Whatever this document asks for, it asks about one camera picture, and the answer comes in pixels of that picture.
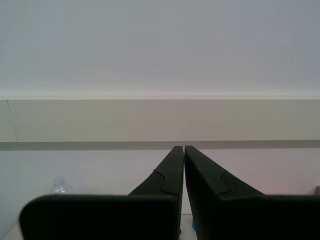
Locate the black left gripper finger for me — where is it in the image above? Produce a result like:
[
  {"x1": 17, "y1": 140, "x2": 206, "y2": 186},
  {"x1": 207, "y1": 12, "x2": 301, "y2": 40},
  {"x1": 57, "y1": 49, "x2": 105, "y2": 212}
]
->
[
  {"x1": 184, "y1": 145, "x2": 320, "y2": 240},
  {"x1": 19, "y1": 145, "x2": 185, "y2": 240}
]

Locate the clear plastic water bottle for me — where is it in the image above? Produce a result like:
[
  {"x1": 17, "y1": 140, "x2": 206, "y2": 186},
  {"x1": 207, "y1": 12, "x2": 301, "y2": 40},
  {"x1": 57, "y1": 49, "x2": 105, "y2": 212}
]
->
[{"x1": 49, "y1": 176, "x2": 75, "y2": 196}]

